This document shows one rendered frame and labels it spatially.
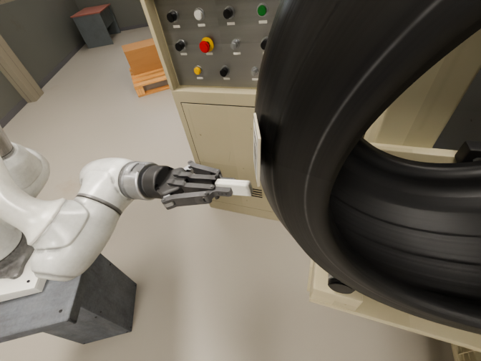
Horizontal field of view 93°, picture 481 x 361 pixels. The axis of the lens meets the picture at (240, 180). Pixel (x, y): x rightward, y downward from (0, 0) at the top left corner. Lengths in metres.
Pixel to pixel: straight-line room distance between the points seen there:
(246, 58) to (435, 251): 0.85
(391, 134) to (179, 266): 1.31
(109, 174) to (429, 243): 0.67
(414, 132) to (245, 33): 0.65
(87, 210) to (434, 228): 0.70
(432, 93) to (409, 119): 0.07
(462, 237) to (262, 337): 1.00
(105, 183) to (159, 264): 1.09
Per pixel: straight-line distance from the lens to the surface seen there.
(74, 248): 0.56
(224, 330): 1.39
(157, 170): 0.52
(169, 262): 1.60
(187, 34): 1.10
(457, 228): 0.61
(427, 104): 0.65
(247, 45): 1.01
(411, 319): 0.61
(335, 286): 0.47
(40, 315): 0.98
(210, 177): 0.47
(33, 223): 0.58
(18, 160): 1.02
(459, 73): 0.63
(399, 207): 0.60
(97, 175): 0.60
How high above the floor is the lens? 1.34
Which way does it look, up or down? 46 degrees down
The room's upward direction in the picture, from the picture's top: 9 degrees counter-clockwise
